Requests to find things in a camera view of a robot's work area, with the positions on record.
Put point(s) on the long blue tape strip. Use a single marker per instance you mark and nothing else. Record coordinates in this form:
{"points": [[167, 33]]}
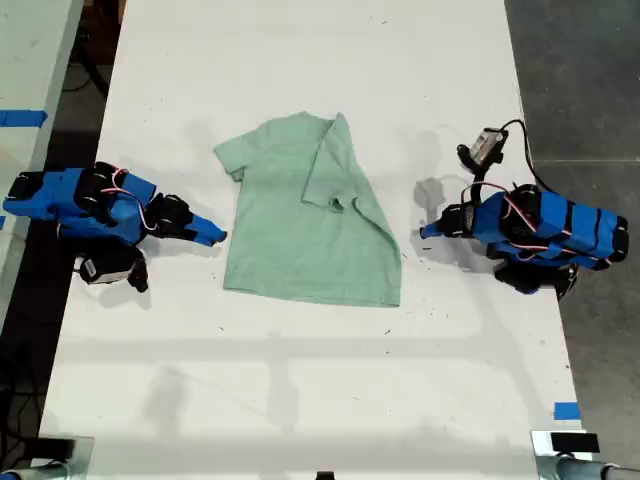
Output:
{"points": [[22, 118]]}

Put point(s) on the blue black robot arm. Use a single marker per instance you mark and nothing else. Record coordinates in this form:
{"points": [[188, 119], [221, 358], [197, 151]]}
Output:
{"points": [[565, 225], [65, 200]]}

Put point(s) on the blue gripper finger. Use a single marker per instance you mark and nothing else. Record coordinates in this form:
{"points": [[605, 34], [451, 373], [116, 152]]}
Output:
{"points": [[200, 238], [206, 226], [433, 228], [436, 234]]}

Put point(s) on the metal clamp with black pad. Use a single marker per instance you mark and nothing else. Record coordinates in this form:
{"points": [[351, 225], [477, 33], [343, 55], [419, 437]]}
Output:
{"points": [[60, 452], [565, 445]]}

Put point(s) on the white side table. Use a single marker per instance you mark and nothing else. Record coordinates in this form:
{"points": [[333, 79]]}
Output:
{"points": [[25, 75]]}

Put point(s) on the small black mount block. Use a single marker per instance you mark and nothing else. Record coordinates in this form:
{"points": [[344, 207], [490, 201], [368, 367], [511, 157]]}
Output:
{"points": [[325, 475]]}

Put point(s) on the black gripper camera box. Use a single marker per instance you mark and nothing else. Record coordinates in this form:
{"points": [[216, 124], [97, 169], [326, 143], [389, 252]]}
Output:
{"points": [[484, 146], [107, 270]]}

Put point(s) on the small blue tape square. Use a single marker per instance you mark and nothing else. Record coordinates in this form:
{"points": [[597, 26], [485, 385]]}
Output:
{"points": [[567, 411]]}

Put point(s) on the short black camera stalk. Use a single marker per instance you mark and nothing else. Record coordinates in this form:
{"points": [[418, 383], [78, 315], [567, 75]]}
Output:
{"points": [[479, 177]]}

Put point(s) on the pale green T-shirt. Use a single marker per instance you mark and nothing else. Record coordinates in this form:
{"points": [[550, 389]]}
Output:
{"points": [[300, 240]]}

